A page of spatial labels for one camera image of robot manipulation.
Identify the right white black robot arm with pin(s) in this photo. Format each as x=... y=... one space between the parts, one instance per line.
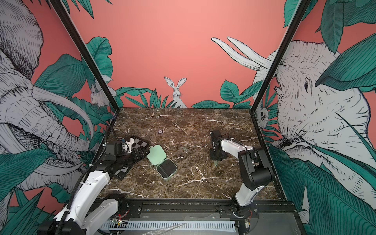
x=255 y=167

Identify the black white checkerboard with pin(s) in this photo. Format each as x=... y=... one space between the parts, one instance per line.
x=140 y=150

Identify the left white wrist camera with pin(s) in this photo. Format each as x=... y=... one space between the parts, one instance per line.
x=127 y=146

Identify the mint green nail clipper case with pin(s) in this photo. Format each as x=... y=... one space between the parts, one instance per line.
x=164 y=166

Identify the black frame post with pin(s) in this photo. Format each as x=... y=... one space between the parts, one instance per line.
x=77 y=39
x=294 y=23

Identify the black front mounting rail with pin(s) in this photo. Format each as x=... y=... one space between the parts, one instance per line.
x=226 y=208

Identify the white slotted cable duct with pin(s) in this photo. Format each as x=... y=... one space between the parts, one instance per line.
x=143 y=225

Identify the right black frame post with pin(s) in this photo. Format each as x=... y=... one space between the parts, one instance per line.
x=294 y=23

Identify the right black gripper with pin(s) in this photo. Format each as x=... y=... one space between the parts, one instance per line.
x=212 y=156

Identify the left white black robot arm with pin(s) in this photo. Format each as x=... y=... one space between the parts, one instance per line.
x=78 y=217

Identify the left black frame post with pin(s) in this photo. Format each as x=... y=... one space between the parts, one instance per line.
x=77 y=39

